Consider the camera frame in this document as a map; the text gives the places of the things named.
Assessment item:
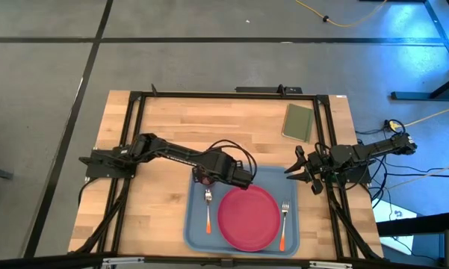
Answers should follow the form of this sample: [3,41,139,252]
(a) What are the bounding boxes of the fork with orange handle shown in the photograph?
[279,200,291,253]

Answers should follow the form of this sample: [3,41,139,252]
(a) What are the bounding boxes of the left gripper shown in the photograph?
[192,149,254,191]

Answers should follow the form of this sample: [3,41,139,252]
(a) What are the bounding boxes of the spoon with orange handle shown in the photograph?
[204,188,213,235]

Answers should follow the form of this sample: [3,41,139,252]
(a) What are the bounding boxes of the white floor panel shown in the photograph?
[371,200,420,259]

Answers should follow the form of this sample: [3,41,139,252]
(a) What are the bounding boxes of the yellow power plug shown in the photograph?
[383,118,406,134]

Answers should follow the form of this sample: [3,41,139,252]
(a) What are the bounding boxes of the black mounting bar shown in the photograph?
[235,84,303,95]

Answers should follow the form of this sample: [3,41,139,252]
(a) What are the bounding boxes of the black table edge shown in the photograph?
[376,210,449,238]

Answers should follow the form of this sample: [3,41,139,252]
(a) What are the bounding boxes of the black aluminium table frame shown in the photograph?
[69,84,384,262]

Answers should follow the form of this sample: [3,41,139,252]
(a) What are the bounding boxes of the green notebook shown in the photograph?
[282,103,315,143]

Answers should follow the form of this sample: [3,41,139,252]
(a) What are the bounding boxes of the black frame crossbar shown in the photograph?
[0,252,449,269]

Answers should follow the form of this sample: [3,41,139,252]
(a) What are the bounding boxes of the red round plate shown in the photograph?
[217,185,282,253]

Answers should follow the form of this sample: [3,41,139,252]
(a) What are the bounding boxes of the blue-grey plastic tray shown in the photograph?
[182,162,300,259]

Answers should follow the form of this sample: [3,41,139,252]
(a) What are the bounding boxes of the black floor cables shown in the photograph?
[356,126,449,210]

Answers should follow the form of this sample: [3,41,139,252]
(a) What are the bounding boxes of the black table leg frame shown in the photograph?
[390,0,449,102]

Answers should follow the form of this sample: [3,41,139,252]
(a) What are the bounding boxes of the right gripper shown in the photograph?
[284,144,335,196]

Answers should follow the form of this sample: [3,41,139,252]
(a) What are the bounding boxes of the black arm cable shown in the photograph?
[208,139,258,179]
[315,140,333,156]

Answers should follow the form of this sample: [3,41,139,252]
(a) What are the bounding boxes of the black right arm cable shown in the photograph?
[315,140,333,156]

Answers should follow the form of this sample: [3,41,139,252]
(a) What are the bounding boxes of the yellow floor cable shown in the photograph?
[294,0,388,28]

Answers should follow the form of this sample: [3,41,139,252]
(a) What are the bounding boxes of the cream floor cable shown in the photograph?
[387,159,449,190]
[395,103,449,129]

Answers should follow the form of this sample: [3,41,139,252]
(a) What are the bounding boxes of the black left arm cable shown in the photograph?
[208,139,258,179]

